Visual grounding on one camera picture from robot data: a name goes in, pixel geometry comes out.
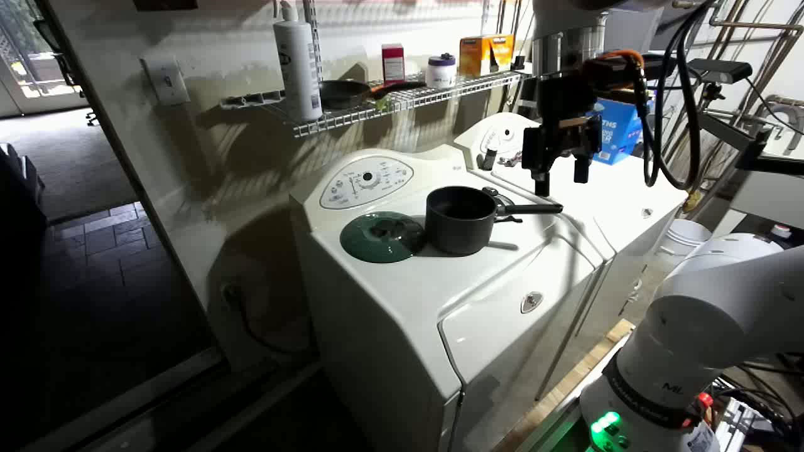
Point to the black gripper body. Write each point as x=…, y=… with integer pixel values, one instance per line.
x=570, y=116

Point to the shiny black round pot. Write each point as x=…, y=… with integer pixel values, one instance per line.
x=388, y=228

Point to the dark quilted pot holder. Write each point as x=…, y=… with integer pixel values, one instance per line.
x=361, y=248

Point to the white dryer machine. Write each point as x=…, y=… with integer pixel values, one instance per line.
x=620, y=202

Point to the orange yellow box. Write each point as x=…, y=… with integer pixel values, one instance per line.
x=487, y=54

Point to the white jar with purple lid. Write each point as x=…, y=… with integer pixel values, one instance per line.
x=442, y=72

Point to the wooden board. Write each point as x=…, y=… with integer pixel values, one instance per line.
x=570, y=381

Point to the white washing machine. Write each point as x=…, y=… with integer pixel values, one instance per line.
x=403, y=334

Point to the black pan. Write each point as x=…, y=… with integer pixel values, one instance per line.
x=344, y=93

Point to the tall white bottle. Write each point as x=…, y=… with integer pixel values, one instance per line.
x=297, y=72

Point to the black camera on stand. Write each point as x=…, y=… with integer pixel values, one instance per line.
x=720, y=72

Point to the white wall outlet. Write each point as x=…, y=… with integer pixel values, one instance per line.
x=168, y=83

